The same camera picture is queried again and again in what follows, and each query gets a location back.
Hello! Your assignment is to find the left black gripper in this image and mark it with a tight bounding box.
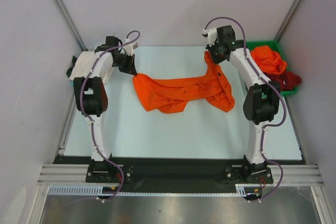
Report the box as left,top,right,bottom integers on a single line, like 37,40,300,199
113,52,138,76

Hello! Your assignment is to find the orange t shirt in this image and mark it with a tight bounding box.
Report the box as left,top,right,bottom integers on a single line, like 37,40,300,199
250,46,287,76
132,51,235,114

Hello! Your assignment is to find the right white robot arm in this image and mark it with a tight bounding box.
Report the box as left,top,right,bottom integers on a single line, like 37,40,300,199
203,25,280,183

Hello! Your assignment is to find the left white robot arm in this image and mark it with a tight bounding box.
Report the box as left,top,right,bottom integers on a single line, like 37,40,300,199
69,35,138,182

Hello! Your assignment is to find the green plastic bin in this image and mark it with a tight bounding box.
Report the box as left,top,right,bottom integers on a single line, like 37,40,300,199
247,40,302,97

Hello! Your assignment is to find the folded white t shirt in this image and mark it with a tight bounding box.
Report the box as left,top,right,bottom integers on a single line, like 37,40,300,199
69,51,114,84

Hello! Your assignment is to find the dark red t shirt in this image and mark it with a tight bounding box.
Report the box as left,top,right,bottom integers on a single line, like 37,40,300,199
266,70,302,92

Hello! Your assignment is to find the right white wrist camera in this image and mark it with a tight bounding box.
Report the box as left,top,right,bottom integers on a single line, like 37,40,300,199
202,28,218,46

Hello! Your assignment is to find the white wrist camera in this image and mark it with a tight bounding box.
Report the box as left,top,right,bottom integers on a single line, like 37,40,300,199
123,42,138,56
202,28,218,46

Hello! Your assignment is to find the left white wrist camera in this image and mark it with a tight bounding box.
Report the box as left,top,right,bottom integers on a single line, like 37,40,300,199
123,42,138,56

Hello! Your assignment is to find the right aluminium corner post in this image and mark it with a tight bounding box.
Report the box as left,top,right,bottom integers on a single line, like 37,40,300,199
274,0,303,42

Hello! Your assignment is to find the aluminium corner post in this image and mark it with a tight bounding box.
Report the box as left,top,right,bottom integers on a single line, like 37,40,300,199
53,0,87,51
274,0,303,42

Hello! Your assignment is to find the left aluminium side rail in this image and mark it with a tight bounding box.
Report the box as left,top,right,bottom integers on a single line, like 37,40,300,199
57,94,91,156

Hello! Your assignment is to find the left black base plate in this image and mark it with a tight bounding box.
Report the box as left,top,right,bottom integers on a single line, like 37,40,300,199
85,166,133,184

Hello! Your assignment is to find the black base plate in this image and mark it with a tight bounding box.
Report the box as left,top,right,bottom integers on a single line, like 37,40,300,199
85,166,133,184
224,166,274,184

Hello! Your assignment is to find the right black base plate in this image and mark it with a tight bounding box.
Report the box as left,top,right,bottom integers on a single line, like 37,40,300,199
224,166,274,184

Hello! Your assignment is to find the left aluminium corner post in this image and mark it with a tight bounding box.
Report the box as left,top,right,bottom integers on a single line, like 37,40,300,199
53,0,87,51

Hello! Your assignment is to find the aluminium front rail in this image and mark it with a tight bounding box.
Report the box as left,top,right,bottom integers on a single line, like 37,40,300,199
37,164,324,186

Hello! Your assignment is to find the white slotted cable duct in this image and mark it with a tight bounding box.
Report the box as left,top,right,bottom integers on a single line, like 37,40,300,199
49,185,260,197

